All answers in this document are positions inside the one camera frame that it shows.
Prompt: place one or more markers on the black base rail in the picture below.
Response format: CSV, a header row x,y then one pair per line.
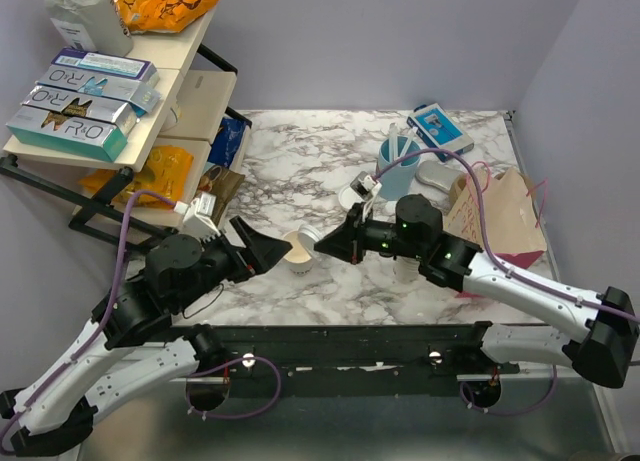
x,y
343,361

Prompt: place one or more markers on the blue white razor box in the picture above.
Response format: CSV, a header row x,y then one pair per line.
x,y
437,129

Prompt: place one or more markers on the white paper coffee cup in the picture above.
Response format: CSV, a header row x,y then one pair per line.
x,y
298,259

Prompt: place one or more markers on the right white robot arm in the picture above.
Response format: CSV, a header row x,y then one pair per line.
x,y
593,333

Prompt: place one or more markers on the grey coffee bag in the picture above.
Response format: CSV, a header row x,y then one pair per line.
x,y
90,25

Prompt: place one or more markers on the orange snack bag lower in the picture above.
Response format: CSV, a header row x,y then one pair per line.
x,y
164,172

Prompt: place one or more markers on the brown snack bag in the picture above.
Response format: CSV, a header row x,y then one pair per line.
x,y
217,186

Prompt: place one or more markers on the silver r&o box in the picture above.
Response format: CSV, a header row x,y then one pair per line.
x,y
142,98
74,104

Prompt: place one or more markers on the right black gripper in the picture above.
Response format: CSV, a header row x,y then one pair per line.
x,y
343,242

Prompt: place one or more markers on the brown pink paper bag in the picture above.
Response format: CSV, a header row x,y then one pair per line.
x,y
512,227

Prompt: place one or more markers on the teal R&O box front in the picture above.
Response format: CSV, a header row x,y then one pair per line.
x,y
73,135

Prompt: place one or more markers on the white plastic cup lid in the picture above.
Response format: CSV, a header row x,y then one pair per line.
x,y
308,236

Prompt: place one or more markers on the orange snack bag top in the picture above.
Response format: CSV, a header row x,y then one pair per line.
x,y
162,16

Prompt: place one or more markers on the purple white box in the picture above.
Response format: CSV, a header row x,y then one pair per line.
x,y
140,70

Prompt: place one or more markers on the blue snack bag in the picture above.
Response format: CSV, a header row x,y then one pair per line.
x,y
226,143

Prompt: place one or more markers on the orange snack bag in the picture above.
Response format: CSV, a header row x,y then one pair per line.
x,y
164,172
162,16

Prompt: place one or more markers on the white sachet stick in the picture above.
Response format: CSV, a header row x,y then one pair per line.
x,y
394,143
407,144

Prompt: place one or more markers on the white lid stack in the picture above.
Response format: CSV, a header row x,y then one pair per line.
x,y
347,197

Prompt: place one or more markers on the black beige shelf rack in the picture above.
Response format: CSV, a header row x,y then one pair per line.
x,y
196,85

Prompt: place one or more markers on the silver R&O box upper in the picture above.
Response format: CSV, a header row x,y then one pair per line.
x,y
142,98

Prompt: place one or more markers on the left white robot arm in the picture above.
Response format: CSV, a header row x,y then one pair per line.
x,y
129,345

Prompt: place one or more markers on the silver R&O box middle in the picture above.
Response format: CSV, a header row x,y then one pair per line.
x,y
74,104

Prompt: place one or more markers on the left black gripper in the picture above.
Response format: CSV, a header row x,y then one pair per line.
x,y
262,251

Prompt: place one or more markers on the light blue utensil cup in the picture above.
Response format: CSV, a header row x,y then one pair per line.
x,y
397,181

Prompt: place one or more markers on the stack of paper cups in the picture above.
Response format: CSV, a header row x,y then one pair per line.
x,y
406,270

